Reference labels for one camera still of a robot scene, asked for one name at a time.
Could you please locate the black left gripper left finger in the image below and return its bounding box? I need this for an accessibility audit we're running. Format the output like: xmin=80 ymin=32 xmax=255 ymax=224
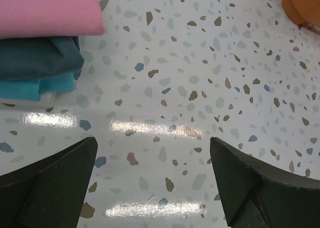
xmin=0 ymin=137 xmax=98 ymax=228

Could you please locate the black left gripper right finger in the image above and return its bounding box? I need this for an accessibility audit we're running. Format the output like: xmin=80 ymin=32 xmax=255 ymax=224
xmin=210 ymin=137 xmax=320 ymax=228

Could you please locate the folded turquoise t-shirt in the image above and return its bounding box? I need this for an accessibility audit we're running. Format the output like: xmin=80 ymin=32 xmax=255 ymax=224
xmin=0 ymin=73 xmax=75 ymax=102

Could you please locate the folded dark teal t-shirt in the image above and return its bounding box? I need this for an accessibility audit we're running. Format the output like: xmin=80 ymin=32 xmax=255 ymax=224
xmin=0 ymin=36 xmax=85 ymax=81

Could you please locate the folded pink t-shirt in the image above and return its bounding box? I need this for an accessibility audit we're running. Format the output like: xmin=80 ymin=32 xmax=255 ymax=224
xmin=0 ymin=0 xmax=105 ymax=39

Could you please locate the orange plastic basket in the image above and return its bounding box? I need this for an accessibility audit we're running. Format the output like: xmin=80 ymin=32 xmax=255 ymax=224
xmin=281 ymin=0 xmax=320 ymax=27

